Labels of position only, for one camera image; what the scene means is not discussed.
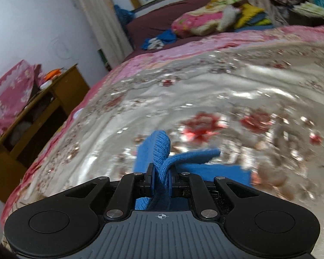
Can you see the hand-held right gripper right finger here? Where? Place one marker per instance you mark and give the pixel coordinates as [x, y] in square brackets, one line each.
[174, 183]

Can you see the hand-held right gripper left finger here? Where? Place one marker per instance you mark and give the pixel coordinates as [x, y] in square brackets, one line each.
[150, 179]

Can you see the blue sweater with yellow stripe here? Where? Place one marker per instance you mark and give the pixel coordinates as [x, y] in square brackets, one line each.
[156, 147]

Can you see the shiny floral bedspread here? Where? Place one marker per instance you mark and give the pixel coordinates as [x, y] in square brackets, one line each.
[205, 86]

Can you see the wooden cabinet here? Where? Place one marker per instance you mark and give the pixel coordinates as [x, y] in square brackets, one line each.
[70, 86]

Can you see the green bottle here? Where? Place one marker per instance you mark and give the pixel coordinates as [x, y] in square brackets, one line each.
[104, 59]

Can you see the blue and white cloth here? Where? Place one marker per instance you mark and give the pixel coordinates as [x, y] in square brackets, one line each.
[162, 39]

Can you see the orange item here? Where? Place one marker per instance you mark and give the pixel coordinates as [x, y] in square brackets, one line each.
[53, 73]

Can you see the maroon bed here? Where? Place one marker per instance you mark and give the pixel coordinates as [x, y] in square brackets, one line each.
[156, 19]

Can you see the pink floral cloth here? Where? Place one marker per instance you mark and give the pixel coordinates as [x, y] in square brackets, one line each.
[8, 94]

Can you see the pink floral quilt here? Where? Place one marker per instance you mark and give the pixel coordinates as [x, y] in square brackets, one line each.
[199, 19]

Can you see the blue hanging cloth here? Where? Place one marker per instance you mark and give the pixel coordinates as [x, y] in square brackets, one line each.
[122, 14]

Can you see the beige curtain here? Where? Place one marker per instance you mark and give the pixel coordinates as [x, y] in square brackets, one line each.
[102, 19]

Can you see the white fluffy cloth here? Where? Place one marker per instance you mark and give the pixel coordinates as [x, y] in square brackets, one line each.
[229, 17]

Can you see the yellow cloth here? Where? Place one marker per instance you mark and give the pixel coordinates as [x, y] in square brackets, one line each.
[249, 12]

